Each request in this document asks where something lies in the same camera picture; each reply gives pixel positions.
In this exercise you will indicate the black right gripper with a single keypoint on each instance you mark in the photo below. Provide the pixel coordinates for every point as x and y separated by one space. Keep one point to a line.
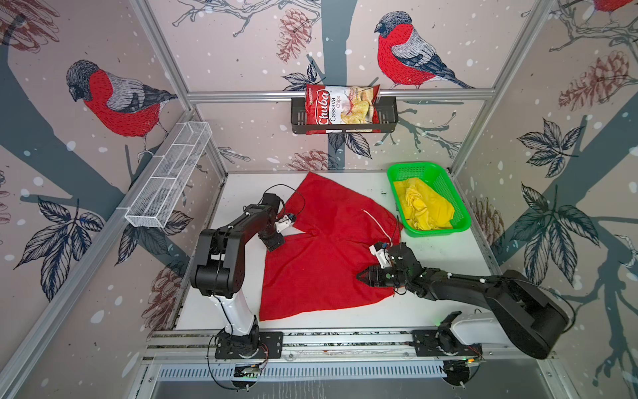
372 280

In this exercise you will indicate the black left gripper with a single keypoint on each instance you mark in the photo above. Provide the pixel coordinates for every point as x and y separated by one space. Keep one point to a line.
274 242

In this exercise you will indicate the red shorts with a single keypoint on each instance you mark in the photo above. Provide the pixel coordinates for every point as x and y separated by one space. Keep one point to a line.
316 269

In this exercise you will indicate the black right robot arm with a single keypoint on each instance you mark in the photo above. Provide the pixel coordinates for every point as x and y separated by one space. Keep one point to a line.
513 310

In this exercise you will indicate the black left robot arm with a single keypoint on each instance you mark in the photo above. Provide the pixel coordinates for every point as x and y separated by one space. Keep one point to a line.
220 261

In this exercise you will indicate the yellow shorts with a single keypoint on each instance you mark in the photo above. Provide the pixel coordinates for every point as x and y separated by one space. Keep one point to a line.
423 208

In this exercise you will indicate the green plastic basket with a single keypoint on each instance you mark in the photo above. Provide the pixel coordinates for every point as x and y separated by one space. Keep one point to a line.
439 180

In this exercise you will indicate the red chips bag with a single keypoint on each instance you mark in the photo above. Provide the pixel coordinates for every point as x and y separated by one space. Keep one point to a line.
340 105

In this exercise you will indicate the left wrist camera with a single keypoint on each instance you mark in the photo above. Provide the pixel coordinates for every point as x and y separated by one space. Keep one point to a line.
285 222

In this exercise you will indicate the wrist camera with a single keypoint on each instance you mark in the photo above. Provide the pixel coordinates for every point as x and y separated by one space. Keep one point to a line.
285 222
380 251

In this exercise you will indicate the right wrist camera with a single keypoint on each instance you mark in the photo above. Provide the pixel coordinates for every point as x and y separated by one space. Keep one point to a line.
380 251

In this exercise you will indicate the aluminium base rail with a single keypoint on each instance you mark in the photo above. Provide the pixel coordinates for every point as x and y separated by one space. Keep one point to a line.
323 345

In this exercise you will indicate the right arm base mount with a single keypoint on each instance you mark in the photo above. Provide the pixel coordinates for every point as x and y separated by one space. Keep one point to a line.
442 342

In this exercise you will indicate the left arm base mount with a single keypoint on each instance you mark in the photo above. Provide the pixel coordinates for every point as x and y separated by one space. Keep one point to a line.
254 345

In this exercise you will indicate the black wall shelf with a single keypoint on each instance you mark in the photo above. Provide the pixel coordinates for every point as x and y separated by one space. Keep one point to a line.
385 120

